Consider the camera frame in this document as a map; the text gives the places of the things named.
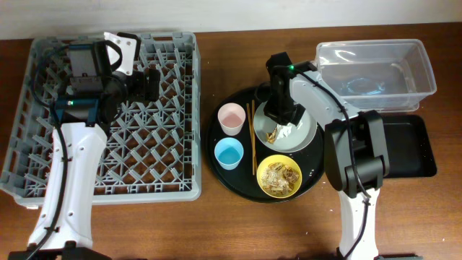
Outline white napkin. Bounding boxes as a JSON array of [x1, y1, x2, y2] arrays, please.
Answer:
[[275, 121, 306, 140]]

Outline pink plastic cup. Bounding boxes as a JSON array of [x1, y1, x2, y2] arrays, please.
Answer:
[[217, 103, 246, 136]]

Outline blue plastic cup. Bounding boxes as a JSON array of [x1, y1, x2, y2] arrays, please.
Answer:
[[214, 137, 244, 170]]

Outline yellow bowl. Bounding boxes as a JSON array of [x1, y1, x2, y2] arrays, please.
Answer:
[[256, 155, 302, 199]]

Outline food scraps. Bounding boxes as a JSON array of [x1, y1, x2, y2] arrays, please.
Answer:
[[261, 162, 300, 196]]

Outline gold snack wrapper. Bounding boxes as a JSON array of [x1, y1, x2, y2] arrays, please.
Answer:
[[266, 126, 278, 144]]

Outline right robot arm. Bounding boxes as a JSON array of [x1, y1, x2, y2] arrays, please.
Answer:
[[263, 52, 390, 259]]

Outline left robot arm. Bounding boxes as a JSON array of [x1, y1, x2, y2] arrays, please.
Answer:
[[8, 32, 160, 259]]

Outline grey plastic dishwasher rack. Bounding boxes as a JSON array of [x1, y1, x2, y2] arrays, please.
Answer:
[[1, 32, 201, 209]]

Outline left wooden chopstick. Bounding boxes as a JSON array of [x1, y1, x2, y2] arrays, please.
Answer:
[[246, 103, 256, 176]]

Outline grey round plate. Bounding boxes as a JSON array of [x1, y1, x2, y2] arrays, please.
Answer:
[[254, 102, 318, 153]]

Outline round black serving tray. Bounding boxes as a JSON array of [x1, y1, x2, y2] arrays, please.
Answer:
[[201, 87, 324, 203]]

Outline clear plastic storage bin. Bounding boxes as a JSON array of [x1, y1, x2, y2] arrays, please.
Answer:
[[315, 39, 437, 113]]

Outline black rectangular tray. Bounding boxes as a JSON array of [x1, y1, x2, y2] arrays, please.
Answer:
[[383, 115, 437, 178]]

